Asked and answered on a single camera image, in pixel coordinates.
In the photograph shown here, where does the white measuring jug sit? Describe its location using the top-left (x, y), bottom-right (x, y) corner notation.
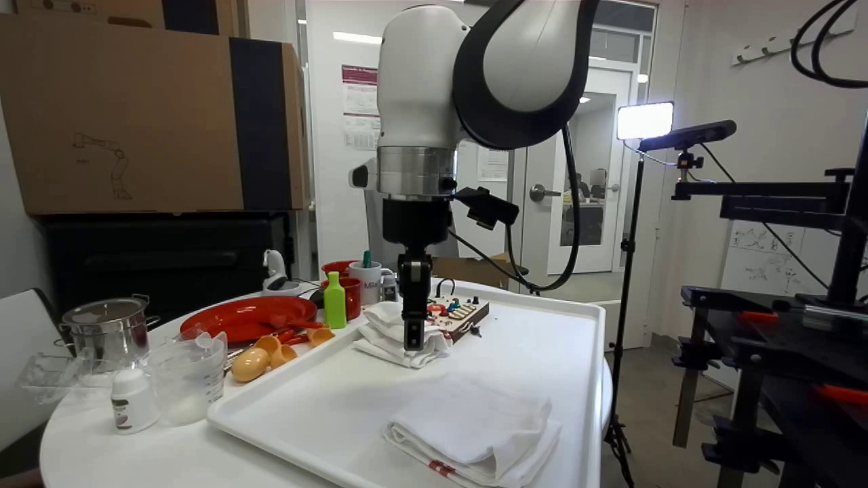
top-left (356, 260), bottom-right (388, 306)

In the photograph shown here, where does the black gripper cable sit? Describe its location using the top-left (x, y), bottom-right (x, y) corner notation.
top-left (445, 125), bottom-right (583, 296)

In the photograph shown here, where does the wooden toy busy board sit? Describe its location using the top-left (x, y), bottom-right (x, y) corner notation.
top-left (424, 278), bottom-right (495, 344)

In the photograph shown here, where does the small white bottle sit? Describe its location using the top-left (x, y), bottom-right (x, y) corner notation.
top-left (110, 363), bottom-right (160, 434)

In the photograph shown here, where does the whiteboard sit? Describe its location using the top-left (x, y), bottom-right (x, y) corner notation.
top-left (720, 220), bottom-right (868, 300)

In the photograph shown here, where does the clear plastic cup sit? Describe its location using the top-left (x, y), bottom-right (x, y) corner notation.
top-left (146, 328), bottom-right (232, 427)

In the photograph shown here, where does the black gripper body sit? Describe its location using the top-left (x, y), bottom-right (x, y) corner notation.
top-left (380, 191), bottom-right (457, 309)

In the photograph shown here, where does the black stereo camera bar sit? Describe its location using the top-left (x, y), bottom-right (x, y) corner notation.
top-left (639, 115), bottom-right (742, 153)

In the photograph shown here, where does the metal door handle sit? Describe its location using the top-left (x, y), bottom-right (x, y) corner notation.
top-left (527, 182), bottom-right (564, 206)

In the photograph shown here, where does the black light stand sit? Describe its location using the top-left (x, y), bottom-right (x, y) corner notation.
top-left (603, 156), bottom-right (645, 488)

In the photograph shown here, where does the large white tray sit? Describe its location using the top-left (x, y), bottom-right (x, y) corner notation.
top-left (205, 277), bottom-right (611, 488)

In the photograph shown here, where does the white coat hook rail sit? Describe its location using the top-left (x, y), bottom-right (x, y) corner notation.
top-left (732, 10), bottom-right (856, 68)

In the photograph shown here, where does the clear plastic bag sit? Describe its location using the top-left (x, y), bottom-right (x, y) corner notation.
top-left (19, 347), bottom-right (92, 401)

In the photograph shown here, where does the green plastic bottle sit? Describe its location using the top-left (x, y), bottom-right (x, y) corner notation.
top-left (321, 267), bottom-right (350, 331)

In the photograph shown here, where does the orange-handled clamp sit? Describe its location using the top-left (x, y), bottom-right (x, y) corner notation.
top-left (811, 380), bottom-right (868, 408)
top-left (735, 309), bottom-right (781, 328)

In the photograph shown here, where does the crumpled white red-striped towel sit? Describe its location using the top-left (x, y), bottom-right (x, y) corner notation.
top-left (350, 298), bottom-right (453, 370)

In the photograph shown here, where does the large cardboard box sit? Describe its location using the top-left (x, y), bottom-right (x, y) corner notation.
top-left (0, 7), bottom-right (309, 216)

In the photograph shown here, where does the bread roll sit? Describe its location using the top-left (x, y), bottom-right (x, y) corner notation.
top-left (229, 344), bottom-right (271, 384)

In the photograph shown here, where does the small open cardboard box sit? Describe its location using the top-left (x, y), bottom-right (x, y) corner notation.
top-left (432, 255), bottom-right (510, 289)

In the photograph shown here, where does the black robot cart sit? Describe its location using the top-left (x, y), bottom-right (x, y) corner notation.
top-left (677, 282), bottom-right (868, 488)

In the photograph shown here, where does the orange food piece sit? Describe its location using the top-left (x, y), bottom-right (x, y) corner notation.
top-left (302, 321), bottom-right (336, 348)
top-left (252, 331), bottom-right (298, 370)

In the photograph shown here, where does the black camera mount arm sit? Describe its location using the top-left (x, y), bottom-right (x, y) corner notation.
top-left (671, 146), bottom-right (858, 228)

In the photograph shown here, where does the white glass door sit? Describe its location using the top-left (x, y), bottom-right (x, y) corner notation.
top-left (516, 0), bottom-right (663, 291)

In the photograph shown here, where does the small dark jar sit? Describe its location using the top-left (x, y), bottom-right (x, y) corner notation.
top-left (378, 267), bottom-right (401, 304)

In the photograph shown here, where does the thick black cable bundle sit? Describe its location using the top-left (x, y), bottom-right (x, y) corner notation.
top-left (789, 0), bottom-right (868, 92)

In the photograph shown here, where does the white red-striped towel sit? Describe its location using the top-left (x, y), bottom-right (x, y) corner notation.
top-left (384, 374), bottom-right (564, 488)
top-left (350, 298), bottom-right (453, 370)

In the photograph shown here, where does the wall poster with maroon header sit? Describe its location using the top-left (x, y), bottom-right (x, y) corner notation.
top-left (340, 62), bottom-right (384, 156)

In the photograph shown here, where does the black cabinet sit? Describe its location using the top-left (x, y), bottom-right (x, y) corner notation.
top-left (38, 211), bottom-right (293, 328)

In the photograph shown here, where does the clear glass pitcher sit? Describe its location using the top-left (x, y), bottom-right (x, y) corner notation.
top-left (59, 291), bottom-right (156, 374)

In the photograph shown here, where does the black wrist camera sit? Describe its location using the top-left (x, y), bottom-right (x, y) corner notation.
top-left (450, 184), bottom-right (523, 230)

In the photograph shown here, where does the bright LED light panel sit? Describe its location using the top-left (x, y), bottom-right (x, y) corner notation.
top-left (617, 99), bottom-right (679, 142)

